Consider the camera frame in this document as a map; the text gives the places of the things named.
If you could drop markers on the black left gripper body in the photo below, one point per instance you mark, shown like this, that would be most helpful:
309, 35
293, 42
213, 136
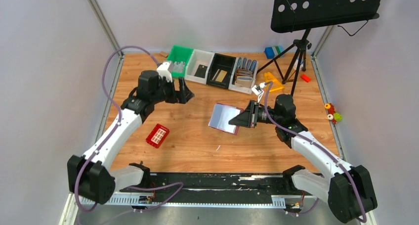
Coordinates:
170, 95

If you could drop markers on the silver striped credit card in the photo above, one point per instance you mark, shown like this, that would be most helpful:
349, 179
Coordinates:
179, 66

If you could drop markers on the aluminium frame rail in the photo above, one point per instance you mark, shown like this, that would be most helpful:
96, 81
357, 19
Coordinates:
142, 199

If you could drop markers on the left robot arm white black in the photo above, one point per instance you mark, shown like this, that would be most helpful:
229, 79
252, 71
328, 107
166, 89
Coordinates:
89, 175

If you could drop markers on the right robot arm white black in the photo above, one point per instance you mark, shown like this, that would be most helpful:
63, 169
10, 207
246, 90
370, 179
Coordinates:
348, 190

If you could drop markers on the gold credit card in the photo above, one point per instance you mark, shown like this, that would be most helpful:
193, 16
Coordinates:
219, 75

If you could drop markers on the red plastic tray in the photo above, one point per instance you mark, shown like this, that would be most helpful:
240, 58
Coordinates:
157, 136

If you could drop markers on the red leather card holder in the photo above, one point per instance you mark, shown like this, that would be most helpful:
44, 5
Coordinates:
221, 115

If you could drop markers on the blue green block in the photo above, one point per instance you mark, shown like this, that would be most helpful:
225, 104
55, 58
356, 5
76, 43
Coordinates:
273, 51

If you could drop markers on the colourful toy car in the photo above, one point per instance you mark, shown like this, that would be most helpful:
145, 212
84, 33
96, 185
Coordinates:
332, 114

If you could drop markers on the white bin with tools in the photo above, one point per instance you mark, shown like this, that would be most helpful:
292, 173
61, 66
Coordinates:
244, 75

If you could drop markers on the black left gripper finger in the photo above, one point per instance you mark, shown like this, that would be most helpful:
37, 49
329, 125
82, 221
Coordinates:
183, 86
183, 96

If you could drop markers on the small red block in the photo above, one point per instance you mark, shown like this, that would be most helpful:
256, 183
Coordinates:
306, 78

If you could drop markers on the yellow triangular toy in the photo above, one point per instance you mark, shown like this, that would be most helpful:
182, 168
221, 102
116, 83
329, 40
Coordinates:
277, 86

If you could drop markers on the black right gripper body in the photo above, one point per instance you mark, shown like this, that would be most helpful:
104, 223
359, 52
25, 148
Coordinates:
254, 117

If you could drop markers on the black music stand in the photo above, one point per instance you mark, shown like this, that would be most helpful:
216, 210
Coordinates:
296, 15

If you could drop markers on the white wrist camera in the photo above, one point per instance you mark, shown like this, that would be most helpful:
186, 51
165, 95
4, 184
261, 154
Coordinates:
164, 70
258, 90

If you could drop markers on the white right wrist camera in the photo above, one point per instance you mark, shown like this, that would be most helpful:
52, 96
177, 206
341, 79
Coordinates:
258, 90

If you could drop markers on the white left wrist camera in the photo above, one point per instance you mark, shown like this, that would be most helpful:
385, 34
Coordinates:
164, 70

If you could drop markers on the green plastic bin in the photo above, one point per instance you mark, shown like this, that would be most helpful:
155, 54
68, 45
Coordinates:
179, 53

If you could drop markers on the black plastic bin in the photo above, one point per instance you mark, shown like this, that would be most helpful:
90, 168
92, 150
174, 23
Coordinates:
223, 62

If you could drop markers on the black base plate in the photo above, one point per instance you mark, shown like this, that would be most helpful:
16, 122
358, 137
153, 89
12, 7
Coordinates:
267, 183

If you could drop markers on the white plastic bin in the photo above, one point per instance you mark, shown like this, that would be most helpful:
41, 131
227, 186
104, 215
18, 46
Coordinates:
198, 57

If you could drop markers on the black credit card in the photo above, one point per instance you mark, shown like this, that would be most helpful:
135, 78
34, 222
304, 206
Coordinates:
201, 71

